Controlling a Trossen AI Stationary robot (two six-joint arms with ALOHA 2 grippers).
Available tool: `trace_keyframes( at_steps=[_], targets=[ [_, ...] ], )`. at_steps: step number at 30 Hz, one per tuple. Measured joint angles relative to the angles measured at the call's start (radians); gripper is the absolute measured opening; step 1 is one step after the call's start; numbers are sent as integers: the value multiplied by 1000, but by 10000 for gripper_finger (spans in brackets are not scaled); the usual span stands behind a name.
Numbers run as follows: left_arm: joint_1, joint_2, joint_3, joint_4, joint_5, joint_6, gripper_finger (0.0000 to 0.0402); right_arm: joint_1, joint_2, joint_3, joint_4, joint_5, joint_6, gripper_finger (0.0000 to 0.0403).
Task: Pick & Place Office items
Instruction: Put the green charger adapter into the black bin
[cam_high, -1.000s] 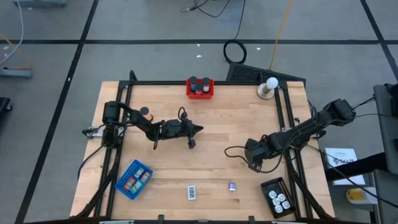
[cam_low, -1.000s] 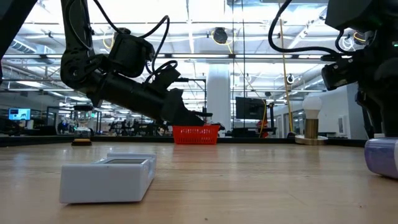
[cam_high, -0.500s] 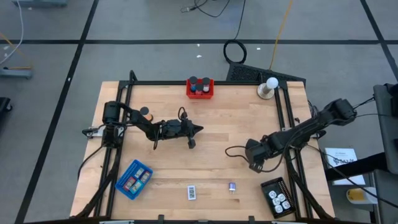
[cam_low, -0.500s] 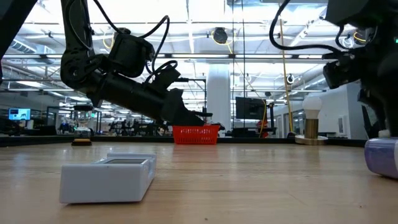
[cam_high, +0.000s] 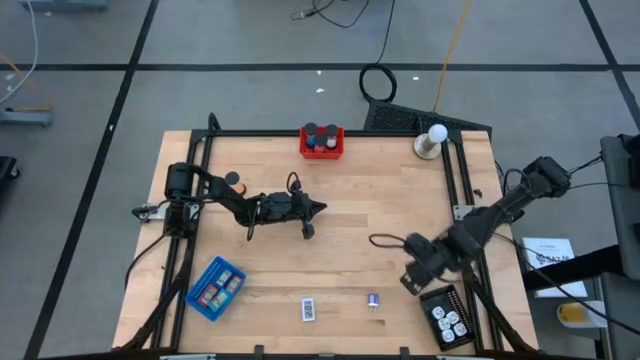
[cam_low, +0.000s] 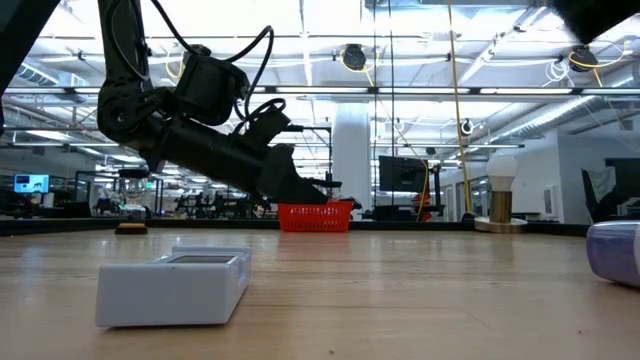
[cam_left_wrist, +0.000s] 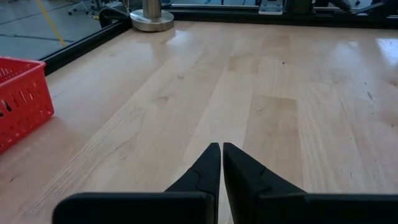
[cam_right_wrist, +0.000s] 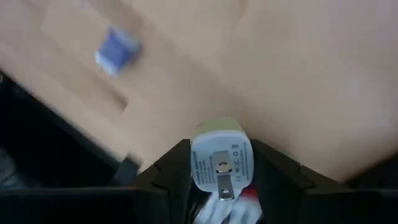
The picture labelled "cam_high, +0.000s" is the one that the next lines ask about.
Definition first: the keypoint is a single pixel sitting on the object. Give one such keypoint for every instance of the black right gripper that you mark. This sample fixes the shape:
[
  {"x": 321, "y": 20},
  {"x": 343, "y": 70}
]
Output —
[{"x": 427, "y": 255}]

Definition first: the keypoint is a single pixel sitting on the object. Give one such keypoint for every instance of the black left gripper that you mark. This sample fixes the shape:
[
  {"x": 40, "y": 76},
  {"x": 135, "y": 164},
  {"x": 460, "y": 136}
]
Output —
[{"x": 277, "y": 207}]

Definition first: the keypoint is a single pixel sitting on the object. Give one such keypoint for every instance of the purple white USB charger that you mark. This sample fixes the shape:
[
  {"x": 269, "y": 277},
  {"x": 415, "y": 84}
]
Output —
[
  {"x": 373, "y": 301},
  {"x": 445, "y": 324},
  {"x": 448, "y": 336}
]

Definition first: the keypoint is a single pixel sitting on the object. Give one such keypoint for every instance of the green white USB charger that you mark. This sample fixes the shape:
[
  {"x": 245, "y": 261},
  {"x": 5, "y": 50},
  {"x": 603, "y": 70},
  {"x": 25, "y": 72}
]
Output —
[{"x": 460, "y": 328}]

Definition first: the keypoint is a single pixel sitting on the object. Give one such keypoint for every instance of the white sand hourglass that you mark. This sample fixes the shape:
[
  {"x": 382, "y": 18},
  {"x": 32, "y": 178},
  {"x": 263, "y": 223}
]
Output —
[{"x": 331, "y": 134}]

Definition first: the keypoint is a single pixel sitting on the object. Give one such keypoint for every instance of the red digital clock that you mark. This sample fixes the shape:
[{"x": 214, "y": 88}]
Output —
[
  {"x": 234, "y": 284},
  {"x": 207, "y": 295}
]

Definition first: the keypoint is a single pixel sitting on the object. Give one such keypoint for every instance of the teal digital clock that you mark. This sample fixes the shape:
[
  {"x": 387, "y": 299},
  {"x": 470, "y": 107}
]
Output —
[{"x": 219, "y": 300}]

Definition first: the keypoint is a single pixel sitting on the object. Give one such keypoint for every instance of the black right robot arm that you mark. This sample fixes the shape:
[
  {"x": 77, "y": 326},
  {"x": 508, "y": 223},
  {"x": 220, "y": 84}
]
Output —
[{"x": 500, "y": 210}]

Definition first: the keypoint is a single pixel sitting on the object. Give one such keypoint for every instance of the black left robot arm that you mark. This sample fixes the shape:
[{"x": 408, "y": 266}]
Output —
[{"x": 220, "y": 192}]

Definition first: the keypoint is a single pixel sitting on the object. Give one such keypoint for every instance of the black plastic tray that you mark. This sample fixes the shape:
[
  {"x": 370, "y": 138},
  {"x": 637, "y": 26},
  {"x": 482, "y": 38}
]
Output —
[{"x": 431, "y": 299}]

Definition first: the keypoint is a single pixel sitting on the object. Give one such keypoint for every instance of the red plastic basket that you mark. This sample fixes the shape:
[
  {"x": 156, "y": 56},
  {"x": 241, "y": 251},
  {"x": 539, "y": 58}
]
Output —
[{"x": 335, "y": 152}]

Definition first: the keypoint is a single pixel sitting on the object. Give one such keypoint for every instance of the orange sand hourglass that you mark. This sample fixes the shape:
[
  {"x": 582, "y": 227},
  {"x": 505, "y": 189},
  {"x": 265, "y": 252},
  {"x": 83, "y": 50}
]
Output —
[{"x": 234, "y": 179}]

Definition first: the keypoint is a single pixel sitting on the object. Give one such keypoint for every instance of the white label card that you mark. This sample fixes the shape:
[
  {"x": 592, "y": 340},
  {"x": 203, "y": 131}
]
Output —
[{"x": 308, "y": 309}]

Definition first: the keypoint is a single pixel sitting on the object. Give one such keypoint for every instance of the blue plastic basket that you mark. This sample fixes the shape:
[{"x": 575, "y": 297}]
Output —
[{"x": 212, "y": 270}]

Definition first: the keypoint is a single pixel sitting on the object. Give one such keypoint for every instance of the black perforated panel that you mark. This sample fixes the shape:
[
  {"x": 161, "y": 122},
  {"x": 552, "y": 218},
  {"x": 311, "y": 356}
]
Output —
[{"x": 400, "y": 117}]

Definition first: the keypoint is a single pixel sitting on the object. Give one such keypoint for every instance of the white booklet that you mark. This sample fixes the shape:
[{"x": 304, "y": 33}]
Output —
[{"x": 545, "y": 247}]

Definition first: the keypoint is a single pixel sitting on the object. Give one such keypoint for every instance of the brass lamp with white bulb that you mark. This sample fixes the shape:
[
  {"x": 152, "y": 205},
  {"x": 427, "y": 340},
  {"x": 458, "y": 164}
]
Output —
[{"x": 431, "y": 141}]

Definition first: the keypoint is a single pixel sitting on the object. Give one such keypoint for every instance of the black bar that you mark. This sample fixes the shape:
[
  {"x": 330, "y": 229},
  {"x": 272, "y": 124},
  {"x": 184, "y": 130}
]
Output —
[{"x": 575, "y": 267}]

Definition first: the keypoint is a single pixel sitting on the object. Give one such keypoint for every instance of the white roll with yellow label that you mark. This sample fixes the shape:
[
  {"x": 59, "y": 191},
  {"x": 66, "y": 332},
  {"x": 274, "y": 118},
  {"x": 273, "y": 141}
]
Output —
[{"x": 575, "y": 314}]

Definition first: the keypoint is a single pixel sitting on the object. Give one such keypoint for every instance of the grey cart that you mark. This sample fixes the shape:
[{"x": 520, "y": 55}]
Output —
[{"x": 622, "y": 225}]

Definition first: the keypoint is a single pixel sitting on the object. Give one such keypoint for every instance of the grey equipment base foot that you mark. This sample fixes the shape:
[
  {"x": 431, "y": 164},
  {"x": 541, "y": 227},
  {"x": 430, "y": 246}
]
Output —
[{"x": 25, "y": 117}]

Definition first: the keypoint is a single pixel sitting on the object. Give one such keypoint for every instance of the black caster wheel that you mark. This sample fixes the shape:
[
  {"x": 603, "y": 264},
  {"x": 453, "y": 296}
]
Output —
[{"x": 7, "y": 170}]

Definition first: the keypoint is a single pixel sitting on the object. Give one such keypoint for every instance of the black aluminium table frame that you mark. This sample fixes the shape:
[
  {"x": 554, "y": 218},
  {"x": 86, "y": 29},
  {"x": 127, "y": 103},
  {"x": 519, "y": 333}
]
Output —
[{"x": 240, "y": 133}]

